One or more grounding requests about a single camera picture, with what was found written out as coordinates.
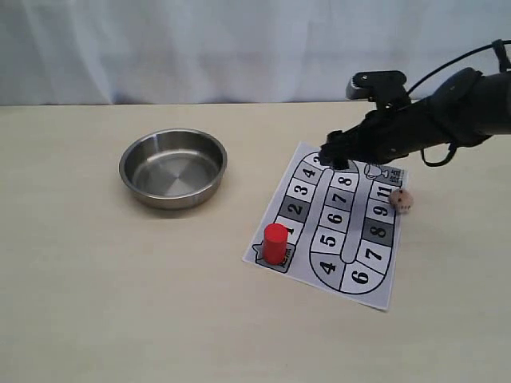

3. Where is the red cylinder game piece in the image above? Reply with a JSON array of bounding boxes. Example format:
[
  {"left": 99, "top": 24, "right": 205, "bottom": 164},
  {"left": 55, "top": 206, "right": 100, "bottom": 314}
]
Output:
[{"left": 263, "top": 223, "right": 288, "bottom": 265}]

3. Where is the paper number game board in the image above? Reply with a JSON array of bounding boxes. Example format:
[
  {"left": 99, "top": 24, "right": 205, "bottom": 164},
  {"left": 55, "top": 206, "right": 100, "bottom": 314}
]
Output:
[{"left": 243, "top": 143, "right": 408, "bottom": 310}]

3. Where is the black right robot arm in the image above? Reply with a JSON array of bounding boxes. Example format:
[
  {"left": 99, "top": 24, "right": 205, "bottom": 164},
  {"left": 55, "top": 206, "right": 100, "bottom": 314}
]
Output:
[{"left": 319, "top": 68, "right": 510, "bottom": 170}]

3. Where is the round stainless steel bowl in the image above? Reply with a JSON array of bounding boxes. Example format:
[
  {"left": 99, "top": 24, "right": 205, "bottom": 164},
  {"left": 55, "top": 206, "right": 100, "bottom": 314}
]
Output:
[{"left": 118, "top": 128, "right": 228, "bottom": 211}]

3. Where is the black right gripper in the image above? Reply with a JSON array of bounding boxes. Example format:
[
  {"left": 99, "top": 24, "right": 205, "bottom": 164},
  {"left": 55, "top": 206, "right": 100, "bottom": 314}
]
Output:
[{"left": 319, "top": 104, "right": 447, "bottom": 169}]

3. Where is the beige wooden die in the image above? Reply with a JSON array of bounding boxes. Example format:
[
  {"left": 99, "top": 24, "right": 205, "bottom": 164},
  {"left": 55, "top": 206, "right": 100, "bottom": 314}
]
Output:
[{"left": 389, "top": 188, "right": 414, "bottom": 214}]

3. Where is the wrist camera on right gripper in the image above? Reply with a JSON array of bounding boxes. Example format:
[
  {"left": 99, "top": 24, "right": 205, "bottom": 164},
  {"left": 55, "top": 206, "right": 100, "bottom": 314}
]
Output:
[{"left": 346, "top": 70, "right": 411, "bottom": 109}]

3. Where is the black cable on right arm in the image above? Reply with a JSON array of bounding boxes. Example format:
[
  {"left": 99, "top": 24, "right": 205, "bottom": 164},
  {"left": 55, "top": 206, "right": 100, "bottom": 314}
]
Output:
[{"left": 406, "top": 38, "right": 511, "bottom": 168}]

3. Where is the white curtain backdrop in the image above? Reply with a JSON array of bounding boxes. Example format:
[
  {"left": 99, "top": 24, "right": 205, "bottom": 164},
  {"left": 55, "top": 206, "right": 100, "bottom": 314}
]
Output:
[{"left": 1, "top": 1, "right": 510, "bottom": 105}]

